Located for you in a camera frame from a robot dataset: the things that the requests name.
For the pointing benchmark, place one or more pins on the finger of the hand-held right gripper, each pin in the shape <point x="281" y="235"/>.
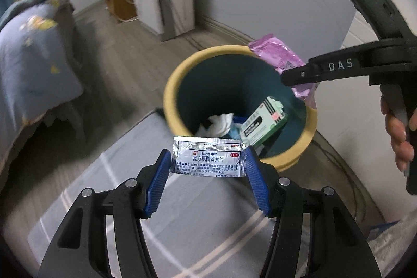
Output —
<point x="301" y="73"/>

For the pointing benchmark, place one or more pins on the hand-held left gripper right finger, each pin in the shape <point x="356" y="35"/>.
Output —
<point x="259" y="186"/>

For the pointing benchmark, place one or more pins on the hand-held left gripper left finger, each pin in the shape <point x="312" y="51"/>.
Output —
<point x="159" y="186"/>

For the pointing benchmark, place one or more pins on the pink plastic packet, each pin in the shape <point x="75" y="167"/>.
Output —
<point x="277" y="53"/>

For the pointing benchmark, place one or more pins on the silver foil medicine sachet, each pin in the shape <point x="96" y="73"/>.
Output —
<point x="208" y="157"/>

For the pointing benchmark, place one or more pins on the blue glove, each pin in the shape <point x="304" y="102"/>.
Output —
<point x="235" y="133"/>

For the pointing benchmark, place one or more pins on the green white medicine box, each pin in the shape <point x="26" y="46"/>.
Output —
<point x="264" y="123"/>

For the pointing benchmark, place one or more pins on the white gloves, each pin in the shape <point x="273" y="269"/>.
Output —
<point x="218" y="125"/>

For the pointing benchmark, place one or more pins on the yellow rimmed teal bin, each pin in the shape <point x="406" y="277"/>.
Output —
<point x="202" y="82"/>

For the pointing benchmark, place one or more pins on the person's right hand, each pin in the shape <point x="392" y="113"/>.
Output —
<point x="399" y="138"/>

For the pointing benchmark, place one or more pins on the grey checked mat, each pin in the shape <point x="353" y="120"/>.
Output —
<point x="114" y="193"/>

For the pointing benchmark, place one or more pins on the white fuzzy cloth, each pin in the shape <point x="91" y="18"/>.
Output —
<point x="394" y="252"/>

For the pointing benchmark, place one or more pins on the bed with cartoon duvet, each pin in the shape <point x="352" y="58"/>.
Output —
<point x="29" y="63"/>

